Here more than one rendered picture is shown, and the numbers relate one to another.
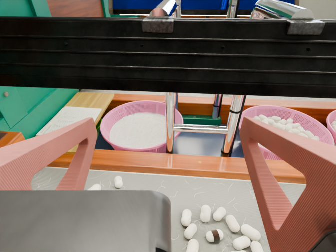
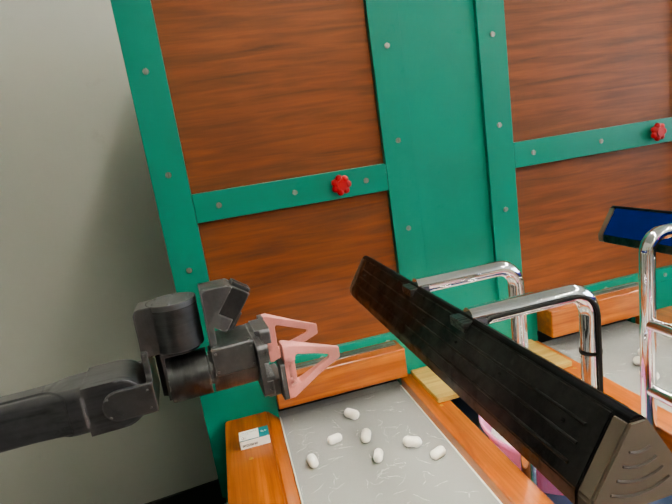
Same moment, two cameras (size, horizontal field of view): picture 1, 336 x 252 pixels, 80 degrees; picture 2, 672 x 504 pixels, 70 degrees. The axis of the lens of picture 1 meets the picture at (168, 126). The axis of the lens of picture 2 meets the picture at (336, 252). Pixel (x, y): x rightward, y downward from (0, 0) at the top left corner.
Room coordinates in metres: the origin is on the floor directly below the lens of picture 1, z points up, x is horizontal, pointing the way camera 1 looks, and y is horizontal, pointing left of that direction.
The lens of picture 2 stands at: (-0.05, -0.59, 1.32)
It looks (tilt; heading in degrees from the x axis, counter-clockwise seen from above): 12 degrees down; 72
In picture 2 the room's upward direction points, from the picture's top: 9 degrees counter-clockwise
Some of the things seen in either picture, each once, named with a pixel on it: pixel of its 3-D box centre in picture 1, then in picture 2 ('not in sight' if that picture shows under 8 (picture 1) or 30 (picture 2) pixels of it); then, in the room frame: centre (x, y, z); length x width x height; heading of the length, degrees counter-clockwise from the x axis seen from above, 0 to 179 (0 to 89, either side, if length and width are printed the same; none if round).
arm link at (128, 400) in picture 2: not in sight; (153, 350); (-0.11, 0.00, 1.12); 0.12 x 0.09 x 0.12; 0
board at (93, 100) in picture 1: (77, 117); (488, 368); (0.56, 0.30, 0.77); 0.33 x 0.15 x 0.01; 175
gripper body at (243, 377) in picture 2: not in sight; (239, 361); (-0.01, 0.00, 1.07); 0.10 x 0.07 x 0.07; 90
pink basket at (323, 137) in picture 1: (278, 139); not in sight; (0.50, -0.36, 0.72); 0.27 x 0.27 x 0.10
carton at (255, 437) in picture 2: not in sight; (254, 437); (0.01, 0.32, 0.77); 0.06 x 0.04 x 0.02; 175
